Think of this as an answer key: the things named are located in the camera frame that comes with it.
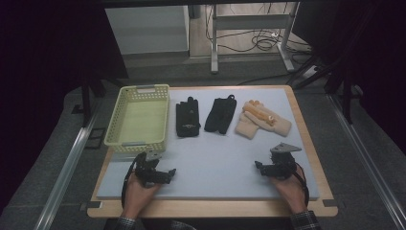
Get metal floor rail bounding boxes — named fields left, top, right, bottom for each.
left=327, top=94, right=406, bottom=230
left=33, top=104, right=103, bottom=230

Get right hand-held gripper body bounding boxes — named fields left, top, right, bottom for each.
left=266, top=142, right=303, bottom=180

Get plain black glove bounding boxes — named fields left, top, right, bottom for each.
left=204, top=94, right=237, bottom=135

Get beige knit glove orange fingertips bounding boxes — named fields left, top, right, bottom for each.
left=242, top=99, right=293, bottom=138

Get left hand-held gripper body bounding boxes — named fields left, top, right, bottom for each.
left=133, top=150, right=164, bottom=189

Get white cabinet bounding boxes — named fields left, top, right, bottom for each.
left=104, top=5, right=192, bottom=59

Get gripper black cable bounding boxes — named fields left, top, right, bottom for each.
left=294, top=162, right=310, bottom=206
left=120, top=158, right=139, bottom=209

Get black glove with white print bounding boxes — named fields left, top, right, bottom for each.
left=175, top=96, right=202, bottom=138

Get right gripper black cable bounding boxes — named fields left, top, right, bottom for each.
left=294, top=162, right=310, bottom=206

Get white metal desk frame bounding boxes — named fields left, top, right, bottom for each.
left=210, top=2, right=302, bottom=75

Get small black floor frame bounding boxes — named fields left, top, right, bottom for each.
left=83, top=126, right=107, bottom=150

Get black metal stand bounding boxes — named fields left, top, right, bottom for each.
left=288, top=52, right=365, bottom=125
left=71, top=76, right=126, bottom=127

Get black floor cables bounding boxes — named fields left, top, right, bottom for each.
left=205, top=3, right=312, bottom=55

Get person's left hand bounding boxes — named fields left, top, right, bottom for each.
left=122, top=173, right=163, bottom=220

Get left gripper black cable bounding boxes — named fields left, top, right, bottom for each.
left=120, top=158, right=139, bottom=209

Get pale yellow plastic basket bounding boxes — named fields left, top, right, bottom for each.
left=103, top=83, right=170, bottom=154

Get light grey foam mat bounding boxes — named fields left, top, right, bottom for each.
left=96, top=87, right=321, bottom=201

